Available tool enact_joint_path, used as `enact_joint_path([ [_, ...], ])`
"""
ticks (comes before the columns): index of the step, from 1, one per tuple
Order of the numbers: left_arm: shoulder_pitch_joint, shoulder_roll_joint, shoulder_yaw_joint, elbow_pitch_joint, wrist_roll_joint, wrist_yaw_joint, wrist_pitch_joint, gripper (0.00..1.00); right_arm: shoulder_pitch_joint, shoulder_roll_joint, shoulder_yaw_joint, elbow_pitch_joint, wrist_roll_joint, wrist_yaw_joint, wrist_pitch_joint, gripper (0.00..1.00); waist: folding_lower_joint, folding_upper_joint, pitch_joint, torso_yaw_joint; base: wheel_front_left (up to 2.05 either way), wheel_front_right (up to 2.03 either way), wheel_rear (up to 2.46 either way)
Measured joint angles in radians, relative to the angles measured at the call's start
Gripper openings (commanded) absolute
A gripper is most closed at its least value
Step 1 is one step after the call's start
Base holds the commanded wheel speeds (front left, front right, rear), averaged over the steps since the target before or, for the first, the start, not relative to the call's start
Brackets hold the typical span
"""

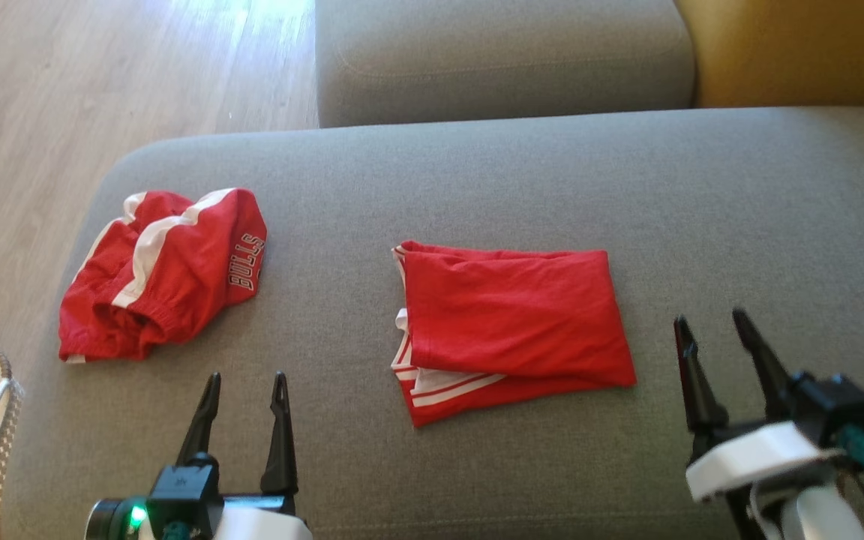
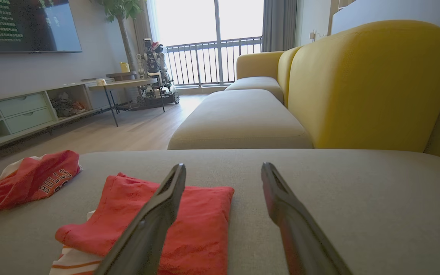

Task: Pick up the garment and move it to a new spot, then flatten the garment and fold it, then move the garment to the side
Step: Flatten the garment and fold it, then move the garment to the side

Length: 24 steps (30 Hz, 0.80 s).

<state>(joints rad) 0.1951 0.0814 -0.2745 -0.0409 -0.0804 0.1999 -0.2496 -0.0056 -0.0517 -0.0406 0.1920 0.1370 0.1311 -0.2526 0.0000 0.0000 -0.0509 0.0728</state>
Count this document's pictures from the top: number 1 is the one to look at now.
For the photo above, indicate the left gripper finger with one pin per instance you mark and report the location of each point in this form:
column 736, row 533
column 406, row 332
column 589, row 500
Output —
column 280, row 450
column 203, row 427

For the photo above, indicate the large grey sofa seat cushion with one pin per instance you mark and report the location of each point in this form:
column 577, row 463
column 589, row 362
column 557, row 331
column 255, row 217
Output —
column 477, row 195

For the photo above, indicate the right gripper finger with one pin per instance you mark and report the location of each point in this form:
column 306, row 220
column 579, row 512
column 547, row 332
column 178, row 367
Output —
column 766, row 367
column 702, row 390

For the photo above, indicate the small grey sofa cushion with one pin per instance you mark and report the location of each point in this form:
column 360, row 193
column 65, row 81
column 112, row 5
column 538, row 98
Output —
column 492, row 60

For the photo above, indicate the red Bulls basketball shorts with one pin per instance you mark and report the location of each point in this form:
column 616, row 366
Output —
column 169, row 292

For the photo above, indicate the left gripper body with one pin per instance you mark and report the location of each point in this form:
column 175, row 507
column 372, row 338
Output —
column 259, row 521

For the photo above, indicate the yellow sofa cushion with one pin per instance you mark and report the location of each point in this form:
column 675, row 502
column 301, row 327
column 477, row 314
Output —
column 799, row 52

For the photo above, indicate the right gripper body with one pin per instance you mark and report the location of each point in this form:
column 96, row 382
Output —
column 754, row 454

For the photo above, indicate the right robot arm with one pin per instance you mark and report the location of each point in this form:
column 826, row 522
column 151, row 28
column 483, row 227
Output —
column 822, row 517

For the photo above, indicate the red and white T-shirt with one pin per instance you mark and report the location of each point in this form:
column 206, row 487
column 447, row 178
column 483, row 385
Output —
column 514, row 315

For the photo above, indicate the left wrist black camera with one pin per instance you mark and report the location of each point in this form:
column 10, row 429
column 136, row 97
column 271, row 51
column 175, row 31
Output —
column 184, row 491

